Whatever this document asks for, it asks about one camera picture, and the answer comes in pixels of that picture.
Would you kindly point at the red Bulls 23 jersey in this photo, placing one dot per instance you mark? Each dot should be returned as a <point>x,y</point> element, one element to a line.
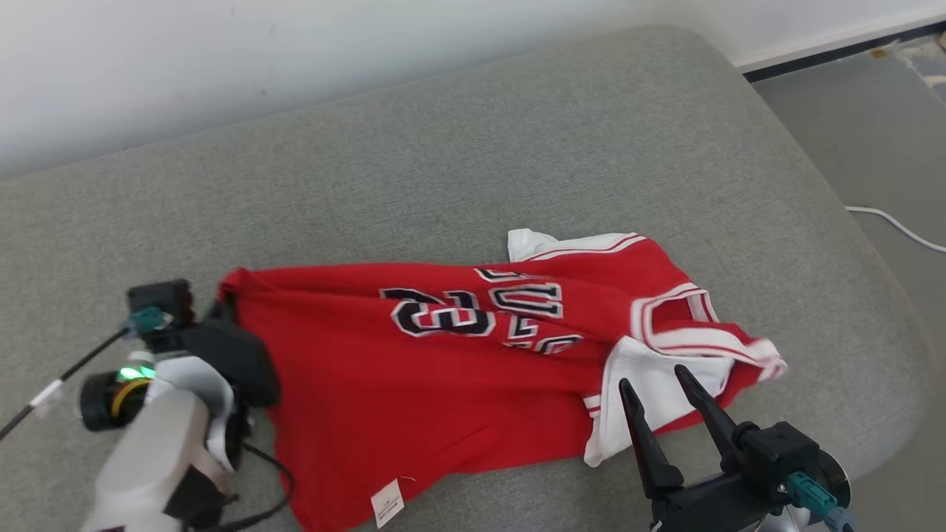
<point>443,391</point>

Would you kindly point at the dark wall baseboard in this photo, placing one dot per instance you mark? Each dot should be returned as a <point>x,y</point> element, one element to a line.
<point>828,52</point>

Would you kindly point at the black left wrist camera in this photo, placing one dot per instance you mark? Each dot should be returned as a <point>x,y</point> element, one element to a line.
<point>159,297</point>

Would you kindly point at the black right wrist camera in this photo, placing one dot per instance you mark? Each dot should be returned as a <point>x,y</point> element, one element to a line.
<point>776,451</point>

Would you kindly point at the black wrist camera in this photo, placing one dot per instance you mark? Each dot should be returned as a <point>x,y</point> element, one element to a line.
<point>159,297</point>
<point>776,451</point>

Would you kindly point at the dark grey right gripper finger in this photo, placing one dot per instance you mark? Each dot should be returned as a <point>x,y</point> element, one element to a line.
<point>650,451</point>
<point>709,417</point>

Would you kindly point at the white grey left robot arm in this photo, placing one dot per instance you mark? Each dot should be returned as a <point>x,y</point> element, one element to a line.
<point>162,443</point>

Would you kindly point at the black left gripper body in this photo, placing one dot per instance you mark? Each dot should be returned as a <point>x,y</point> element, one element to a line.
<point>229,358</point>

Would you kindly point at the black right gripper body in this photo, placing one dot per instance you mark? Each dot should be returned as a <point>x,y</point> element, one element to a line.
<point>702,506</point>

